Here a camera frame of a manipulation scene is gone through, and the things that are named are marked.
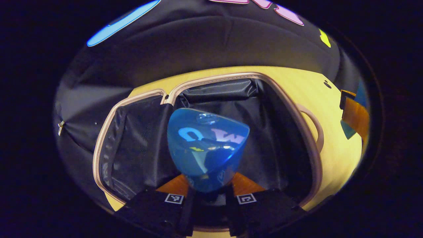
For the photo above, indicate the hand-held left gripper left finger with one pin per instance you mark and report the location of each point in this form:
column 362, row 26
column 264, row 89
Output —
column 152, row 211

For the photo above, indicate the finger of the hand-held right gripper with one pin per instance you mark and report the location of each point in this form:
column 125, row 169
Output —
column 358, row 119

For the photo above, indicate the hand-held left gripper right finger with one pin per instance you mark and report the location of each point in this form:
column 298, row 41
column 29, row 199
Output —
column 264, row 215

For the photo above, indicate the small blue-green tube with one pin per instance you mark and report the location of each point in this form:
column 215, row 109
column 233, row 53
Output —
column 347, row 130

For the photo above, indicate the blue-capped green bottle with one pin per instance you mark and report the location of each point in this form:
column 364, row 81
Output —
column 205, row 145

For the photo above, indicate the metal cloth clip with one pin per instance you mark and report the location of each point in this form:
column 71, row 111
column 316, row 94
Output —
column 61, row 127

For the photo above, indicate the black backdrop cloth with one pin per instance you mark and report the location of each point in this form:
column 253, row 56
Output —
column 198, row 43

